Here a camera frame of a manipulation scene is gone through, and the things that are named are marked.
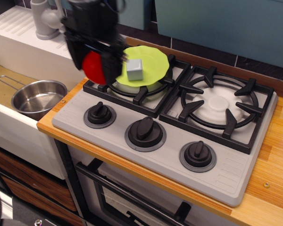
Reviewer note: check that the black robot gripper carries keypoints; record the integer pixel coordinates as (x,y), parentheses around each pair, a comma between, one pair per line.
(100,34)

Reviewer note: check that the lime green plate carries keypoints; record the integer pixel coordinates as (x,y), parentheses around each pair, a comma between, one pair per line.
(154,65)

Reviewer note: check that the stainless steel pot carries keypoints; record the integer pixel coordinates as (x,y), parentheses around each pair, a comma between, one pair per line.
(36,99)

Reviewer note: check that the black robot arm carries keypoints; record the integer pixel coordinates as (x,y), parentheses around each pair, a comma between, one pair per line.
(95,7)

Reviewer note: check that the wooden drawer fronts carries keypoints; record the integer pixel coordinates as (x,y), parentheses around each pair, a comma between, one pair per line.
(44,192)

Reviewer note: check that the white left burner cap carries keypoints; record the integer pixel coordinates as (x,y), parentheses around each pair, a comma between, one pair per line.
(135,90)

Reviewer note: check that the black oven door handle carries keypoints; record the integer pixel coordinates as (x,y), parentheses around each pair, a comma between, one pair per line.
(91,171)

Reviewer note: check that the black right stove knob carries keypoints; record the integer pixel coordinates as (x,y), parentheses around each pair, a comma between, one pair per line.
(197,157)

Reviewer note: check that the black right burner grate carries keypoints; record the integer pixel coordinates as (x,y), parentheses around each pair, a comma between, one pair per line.
(239,135)

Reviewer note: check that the black middle stove knob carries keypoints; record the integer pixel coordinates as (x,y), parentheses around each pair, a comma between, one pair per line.
(145,135)

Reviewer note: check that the toy oven door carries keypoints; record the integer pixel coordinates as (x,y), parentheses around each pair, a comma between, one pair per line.
(124,213)

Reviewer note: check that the grey toy stove top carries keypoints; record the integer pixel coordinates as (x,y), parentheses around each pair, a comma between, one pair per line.
(226,182)

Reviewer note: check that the black left burner grate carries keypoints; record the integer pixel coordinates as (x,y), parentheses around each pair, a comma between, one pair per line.
(147,103)

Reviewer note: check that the black left stove knob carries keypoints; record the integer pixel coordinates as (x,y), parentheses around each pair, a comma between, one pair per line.
(99,116)

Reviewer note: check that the white toy sink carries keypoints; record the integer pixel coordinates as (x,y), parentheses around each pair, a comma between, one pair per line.
(23,59)

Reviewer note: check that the pale blue cube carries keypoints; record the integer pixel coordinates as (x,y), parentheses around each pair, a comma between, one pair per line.
(134,69)

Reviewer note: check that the red toy tomato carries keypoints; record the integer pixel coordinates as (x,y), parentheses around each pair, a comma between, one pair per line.
(92,67)

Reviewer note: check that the black burner grate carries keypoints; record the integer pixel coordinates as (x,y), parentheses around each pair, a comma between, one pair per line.
(147,103)
(239,135)

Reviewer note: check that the grey toy faucet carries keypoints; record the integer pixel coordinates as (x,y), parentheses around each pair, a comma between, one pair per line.
(47,21)

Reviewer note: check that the white burner cap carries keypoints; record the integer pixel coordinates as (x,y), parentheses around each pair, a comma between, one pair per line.
(216,101)
(135,90)

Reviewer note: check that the white right burner cap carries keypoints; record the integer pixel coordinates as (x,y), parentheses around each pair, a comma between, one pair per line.
(216,101)

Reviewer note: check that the black stove knob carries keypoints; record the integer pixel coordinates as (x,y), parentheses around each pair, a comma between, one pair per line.
(197,157)
(99,116)
(145,135)

